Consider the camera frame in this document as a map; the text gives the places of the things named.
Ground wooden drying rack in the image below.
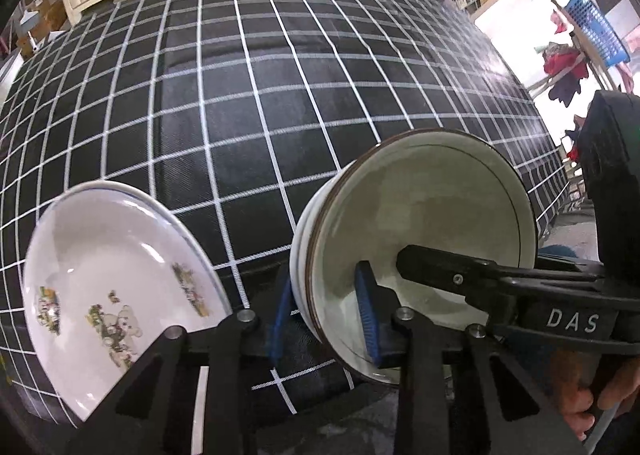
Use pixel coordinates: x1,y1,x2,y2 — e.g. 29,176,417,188
550,0,636,91

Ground blue plastic basket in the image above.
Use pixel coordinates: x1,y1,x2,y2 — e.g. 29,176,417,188
565,0,632,68

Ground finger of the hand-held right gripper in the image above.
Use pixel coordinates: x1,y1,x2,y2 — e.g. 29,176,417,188
396,245,606,308
535,255,603,280

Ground person's right hand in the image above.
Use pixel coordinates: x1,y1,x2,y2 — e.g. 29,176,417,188
552,350,640,442

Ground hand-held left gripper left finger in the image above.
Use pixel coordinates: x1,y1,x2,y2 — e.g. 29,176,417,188
65,280,301,455

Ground green patterned bowl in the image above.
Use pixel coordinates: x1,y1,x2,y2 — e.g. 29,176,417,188
306,129,540,386

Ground small pale blue bowl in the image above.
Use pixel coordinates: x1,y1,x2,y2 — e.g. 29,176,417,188
296,170,341,326

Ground red hanging clothes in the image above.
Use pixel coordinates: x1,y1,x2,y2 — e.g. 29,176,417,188
542,42,591,106

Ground black checkered tablecloth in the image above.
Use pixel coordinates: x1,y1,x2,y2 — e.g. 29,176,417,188
0,0,571,428

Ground bear print white plate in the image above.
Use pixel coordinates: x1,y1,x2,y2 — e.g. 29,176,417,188
22,180,233,428

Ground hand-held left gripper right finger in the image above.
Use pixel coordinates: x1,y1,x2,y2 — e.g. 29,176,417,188
354,260,591,455

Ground cardboard box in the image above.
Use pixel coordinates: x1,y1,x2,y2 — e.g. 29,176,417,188
15,0,66,56

